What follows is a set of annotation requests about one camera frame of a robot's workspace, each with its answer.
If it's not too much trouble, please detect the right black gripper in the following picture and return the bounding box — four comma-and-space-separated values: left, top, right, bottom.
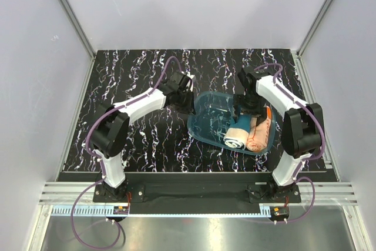
232, 92, 267, 126

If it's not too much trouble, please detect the teal and cream towel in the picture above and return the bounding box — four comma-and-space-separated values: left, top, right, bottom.
223, 115, 251, 149

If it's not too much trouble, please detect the orange cartoon print towel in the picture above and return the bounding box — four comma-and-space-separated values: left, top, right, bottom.
246, 106, 273, 153

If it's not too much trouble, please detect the blue translucent plastic tray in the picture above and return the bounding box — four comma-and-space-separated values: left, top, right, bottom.
187, 92, 276, 155

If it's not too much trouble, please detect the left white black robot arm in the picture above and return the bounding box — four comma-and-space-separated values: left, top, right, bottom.
85, 72, 195, 202

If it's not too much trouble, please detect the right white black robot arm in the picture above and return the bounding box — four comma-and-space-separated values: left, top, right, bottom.
233, 66, 325, 202

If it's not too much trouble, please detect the right small connector board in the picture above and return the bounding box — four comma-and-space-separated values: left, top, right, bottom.
271, 206, 290, 220

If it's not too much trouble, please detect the small connector board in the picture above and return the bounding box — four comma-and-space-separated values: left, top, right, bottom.
271, 206, 290, 220
113, 206, 129, 215

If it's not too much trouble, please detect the left small connector board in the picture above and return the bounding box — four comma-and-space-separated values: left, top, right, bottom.
113, 206, 129, 215

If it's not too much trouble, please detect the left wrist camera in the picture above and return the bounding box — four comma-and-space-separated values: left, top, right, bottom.
188, 75, 196, 92

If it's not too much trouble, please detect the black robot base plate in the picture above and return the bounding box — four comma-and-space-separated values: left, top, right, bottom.
93, 172, 301, 216

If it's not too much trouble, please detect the right aluminium frame post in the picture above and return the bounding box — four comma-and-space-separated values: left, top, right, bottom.
296, 0, 334, 57

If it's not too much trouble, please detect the aluminium frame post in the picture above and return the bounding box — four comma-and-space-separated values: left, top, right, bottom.
58, 0, 96, 59
296, 0, 334, 57

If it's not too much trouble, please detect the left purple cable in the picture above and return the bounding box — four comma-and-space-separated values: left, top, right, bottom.
72, 56, 183, 249

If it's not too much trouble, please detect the aluminium front rail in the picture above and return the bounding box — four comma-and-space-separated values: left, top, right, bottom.
40, 182, 358, 206

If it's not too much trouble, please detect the slotted grey cable duct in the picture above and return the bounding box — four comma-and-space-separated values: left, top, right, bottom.
52, 205, 272, 219

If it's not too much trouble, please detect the left aluminium frame post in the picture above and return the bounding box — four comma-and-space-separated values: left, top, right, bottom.
58, 0, 96, 59

